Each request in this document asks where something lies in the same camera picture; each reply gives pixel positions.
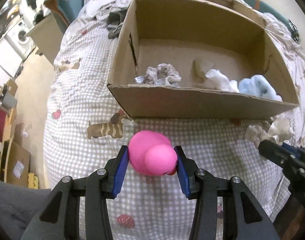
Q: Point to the white washing machine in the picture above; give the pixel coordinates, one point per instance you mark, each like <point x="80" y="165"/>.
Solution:
<point x="20" y="36"/>

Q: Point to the dark grey cloth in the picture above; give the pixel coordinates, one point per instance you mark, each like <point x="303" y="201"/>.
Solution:
<point x="113" y="22"/>

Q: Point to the large labelled cardboard box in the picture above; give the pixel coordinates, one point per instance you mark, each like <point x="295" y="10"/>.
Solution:
<point x="15" y="162"/>

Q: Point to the teal cushion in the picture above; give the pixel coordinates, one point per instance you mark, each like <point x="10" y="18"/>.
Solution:
<point x="67" y="2"/>

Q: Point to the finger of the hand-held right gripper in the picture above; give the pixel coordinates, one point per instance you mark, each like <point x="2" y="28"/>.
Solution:
<point x="296" y="149"/>
<point x="270" y="151"/>

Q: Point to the beige floral scrunchie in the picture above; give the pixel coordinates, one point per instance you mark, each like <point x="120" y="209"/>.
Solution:
<point x="162" y="73"/>

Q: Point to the yellow egg tray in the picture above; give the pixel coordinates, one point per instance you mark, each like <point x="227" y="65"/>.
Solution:
<point x="33" y="180"/>

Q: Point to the printed checkered blanket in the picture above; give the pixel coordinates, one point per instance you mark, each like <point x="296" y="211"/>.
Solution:
<point x="92" y="80"/>

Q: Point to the light blue plush toy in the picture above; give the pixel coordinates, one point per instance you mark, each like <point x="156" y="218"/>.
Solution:
<point x="257" y="87"/>

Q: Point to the white plush toy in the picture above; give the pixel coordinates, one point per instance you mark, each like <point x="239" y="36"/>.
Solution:
<point x="218" y="80"/>

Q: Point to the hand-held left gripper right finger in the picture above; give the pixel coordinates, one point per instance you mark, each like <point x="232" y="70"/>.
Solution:
<point x="182" y="172"/>

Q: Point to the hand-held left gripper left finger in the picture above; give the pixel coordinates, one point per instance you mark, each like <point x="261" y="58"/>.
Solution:
<point x="120" y="172"/>

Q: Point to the pink rubber duck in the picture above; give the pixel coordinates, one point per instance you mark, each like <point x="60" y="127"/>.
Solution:
<point x="147" y="152"/>

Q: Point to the beige side table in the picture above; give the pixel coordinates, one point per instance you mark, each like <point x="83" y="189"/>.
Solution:
<point x="46" y="40"/>

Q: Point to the white cabinet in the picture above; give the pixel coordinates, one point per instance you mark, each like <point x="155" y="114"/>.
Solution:
<point x="5" y="57"/>

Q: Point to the grey bin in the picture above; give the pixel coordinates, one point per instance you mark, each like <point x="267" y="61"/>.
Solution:
<point x="8" y="101"/>

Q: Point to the black white checkered item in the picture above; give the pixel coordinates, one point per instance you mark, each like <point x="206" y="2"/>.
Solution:
<point x="293" y="30"/>

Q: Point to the white fluffy cloth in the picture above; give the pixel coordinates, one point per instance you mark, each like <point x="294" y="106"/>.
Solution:
<point x="277" y="27"/>

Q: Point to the small cardboard box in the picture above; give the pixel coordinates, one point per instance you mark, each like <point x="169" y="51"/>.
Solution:
<point x="10" y="87"/>

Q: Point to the person's right forearm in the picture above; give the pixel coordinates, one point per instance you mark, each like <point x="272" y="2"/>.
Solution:
<point x="297" y="222"/>

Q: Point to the person's left trouser leg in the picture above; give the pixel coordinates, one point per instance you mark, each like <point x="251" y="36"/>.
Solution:
<point x="10" y="205"/>

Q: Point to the white frilly scrunchie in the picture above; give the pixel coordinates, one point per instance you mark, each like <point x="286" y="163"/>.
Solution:
<point x="280" y="127"/>

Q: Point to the colourful wooden rack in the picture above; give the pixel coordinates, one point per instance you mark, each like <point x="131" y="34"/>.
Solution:
<point x="1" y="122"/>

